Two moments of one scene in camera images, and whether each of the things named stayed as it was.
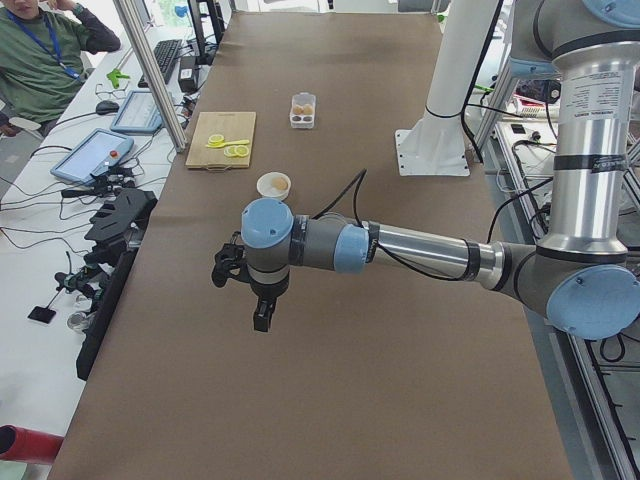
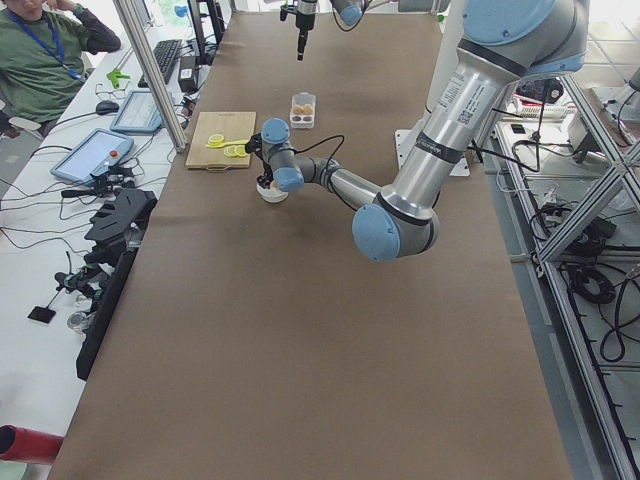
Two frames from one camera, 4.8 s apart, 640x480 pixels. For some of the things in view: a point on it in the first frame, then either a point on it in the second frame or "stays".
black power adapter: [188, 74] stays
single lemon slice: [216, 138] stays
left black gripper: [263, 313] -> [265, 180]
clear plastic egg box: [302, 113] stays
